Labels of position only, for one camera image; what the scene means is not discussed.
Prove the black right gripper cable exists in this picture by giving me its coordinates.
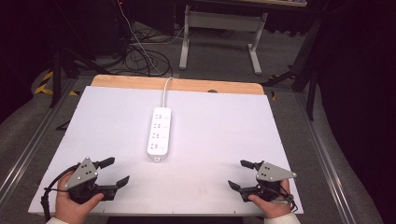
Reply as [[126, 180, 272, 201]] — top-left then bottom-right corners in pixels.
[[270, 179, 299, 213]]

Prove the white metal desk frame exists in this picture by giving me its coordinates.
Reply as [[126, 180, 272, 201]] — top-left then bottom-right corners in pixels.
[[178, 4, 269, 77]]

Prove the black metal stand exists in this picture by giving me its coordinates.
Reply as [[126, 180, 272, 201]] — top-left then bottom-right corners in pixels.
[[261, 12, 326, 121]]

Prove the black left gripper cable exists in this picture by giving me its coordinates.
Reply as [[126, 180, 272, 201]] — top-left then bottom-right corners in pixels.
[[40, 163, 79, 222]]

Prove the white floor cable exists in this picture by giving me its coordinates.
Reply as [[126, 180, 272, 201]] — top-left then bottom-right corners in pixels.
[[117, 1, 186, 76]]

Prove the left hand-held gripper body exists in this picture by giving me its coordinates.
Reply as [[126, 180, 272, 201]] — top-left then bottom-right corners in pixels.
[[64, 156, 120, 205]]

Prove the yellow black floor tape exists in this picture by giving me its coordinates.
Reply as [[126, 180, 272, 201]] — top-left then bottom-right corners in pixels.
[[33, 70, 80, 97]]

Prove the black tripod stand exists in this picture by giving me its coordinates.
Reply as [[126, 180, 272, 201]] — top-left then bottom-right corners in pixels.
[[49, 0, 110, 109]]

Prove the aluminium floor rail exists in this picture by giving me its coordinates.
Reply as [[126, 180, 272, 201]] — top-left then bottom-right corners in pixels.
[[0, 77, 79, 203], [294, 91, 358, 224]]

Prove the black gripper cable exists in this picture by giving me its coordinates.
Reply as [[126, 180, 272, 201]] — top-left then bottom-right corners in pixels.
[[270, 179, 299, 213], [40, 163, 79, 222]]

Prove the white power strip cable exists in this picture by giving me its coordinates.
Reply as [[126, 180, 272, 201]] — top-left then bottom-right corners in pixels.
[[161, 76, 174, 109]]

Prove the person's right hand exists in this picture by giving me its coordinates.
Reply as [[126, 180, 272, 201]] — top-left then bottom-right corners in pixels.
[[247, 178, 294, 219]]

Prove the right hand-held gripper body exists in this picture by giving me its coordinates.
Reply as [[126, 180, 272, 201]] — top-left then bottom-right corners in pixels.
[[239, 161, 298, 203]]

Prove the wooden table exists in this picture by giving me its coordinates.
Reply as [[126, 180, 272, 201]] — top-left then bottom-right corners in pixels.
[[90, 74, 265, 96]]

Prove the white power strip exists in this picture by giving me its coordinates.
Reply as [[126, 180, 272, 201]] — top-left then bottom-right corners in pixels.
[[146, 106, 173, 163]]

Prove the white board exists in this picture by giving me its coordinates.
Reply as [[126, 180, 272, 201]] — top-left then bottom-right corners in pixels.
[[27, 85, 304, 217]]

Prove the person's left hand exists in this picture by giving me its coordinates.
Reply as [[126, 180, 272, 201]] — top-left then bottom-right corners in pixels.
[[54, 171, 106, 224]]

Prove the black floor cable bundle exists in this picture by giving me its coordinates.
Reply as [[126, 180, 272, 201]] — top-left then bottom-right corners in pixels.
[[123, 42, 174, 77]]

